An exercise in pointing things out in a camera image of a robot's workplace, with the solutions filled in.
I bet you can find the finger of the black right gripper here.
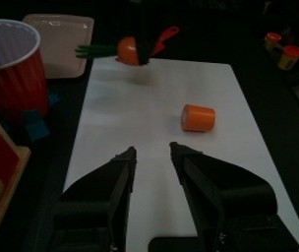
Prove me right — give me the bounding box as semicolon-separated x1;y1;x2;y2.
131;13;164;67

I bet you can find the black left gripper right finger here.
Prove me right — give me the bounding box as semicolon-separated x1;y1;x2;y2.
170;141;299;252

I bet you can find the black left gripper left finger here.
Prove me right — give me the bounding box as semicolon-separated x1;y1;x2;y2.
51;146;139;252

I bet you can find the orange toy carrot half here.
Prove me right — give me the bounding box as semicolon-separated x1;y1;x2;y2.
75;35;143;67

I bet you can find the white square plate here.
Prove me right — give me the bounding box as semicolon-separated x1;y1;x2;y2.
22;13;96;80

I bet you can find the orange toy carrot piece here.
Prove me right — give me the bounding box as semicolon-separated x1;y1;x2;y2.
180;103;216;133

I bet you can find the orange toy knife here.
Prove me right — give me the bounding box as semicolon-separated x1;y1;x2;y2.
150;26;182;57

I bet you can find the white cutting board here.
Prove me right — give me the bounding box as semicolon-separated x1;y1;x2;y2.
61;56;299;252

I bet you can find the blue tape piece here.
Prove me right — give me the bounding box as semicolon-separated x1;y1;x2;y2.
22;109;51;142

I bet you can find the yellow tub orange lid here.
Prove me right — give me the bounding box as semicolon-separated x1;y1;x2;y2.
262;31;283;53
277;44;299;71

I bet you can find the red plastic cup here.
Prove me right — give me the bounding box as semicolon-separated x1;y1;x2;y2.
0;18;51;126

